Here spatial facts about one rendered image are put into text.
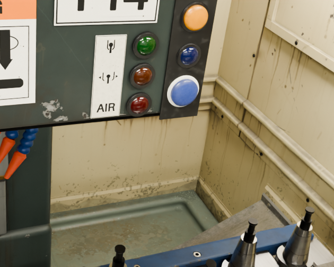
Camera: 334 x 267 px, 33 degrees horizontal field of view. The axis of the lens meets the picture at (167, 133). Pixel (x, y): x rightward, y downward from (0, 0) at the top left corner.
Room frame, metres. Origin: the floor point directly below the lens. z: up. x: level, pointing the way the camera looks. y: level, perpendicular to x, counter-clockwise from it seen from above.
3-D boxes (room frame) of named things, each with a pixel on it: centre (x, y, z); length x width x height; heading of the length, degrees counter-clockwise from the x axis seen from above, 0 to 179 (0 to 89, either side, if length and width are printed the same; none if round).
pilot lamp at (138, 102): (0.50, 0.03, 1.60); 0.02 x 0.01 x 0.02; 119
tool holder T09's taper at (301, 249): (0.75, -0.25, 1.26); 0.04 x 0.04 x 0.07
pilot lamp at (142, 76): (0.50, 0.03, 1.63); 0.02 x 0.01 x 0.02; 119
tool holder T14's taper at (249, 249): (0.70, -0.15, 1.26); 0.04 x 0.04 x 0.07
